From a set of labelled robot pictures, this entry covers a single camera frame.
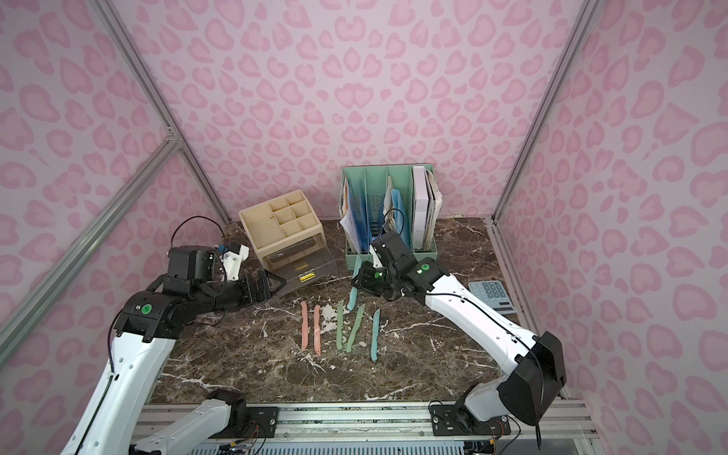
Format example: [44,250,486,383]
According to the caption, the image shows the teal knife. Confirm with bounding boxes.
[370,309,381,363]
[347,256,362,312]

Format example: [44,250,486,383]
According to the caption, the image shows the blue folder in rack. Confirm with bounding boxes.
[390,189,411,248]

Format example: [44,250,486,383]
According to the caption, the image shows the drawer with gold handle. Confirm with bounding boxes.
[267,248,337,297]

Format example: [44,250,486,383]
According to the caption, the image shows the pink knife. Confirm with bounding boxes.
[313,304,322,356]
[301,301,309,351]

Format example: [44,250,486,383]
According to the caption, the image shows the white book in rack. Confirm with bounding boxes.
[411,166,430,251]

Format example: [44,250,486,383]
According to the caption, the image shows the aluminium front rail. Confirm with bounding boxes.
[130,397,598,450]

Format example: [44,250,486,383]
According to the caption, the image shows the green knife right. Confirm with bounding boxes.
[345,304,366,354]

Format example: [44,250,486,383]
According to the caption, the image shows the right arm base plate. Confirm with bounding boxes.
[428,401,512,439]

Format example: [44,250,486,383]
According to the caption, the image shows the green knife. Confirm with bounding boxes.
[336,301,344,351]
[345,304,366,354]

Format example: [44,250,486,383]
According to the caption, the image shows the green knife left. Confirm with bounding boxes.
[336,301,344,351]

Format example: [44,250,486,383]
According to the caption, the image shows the green file organizer rack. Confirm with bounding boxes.
[339,164,443,271]

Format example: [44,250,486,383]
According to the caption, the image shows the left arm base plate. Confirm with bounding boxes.
[220,406,280,440]

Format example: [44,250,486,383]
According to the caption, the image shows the beige desktop drawer organizer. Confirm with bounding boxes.
[239,190,329,270]

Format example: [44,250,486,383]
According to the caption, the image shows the papers in rack left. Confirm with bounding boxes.
[339,176,363,254]

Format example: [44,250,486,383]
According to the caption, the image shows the pink knife left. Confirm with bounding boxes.
[301,301,309,351]

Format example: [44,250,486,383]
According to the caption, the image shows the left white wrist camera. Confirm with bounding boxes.
[217,241,249,282]

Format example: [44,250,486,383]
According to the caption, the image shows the grey blue calculator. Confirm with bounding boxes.
[468,281,517,316]

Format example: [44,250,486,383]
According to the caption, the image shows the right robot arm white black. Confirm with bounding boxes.
[353,232,567,428]

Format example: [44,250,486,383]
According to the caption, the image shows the pink knife right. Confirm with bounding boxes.
[313,304,322,356]

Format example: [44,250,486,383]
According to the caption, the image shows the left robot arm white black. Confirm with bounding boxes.
[63,246,286,454]

